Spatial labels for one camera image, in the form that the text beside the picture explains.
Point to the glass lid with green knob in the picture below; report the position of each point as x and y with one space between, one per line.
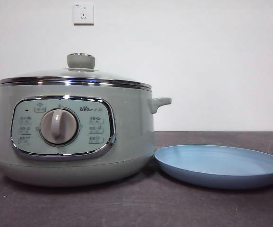
81 62

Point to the pale green electric steamer pot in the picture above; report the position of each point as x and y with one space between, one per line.
131 130

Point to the blue round plate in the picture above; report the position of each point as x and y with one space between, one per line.
221 165

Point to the white wall socket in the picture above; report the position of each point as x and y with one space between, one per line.
83 14

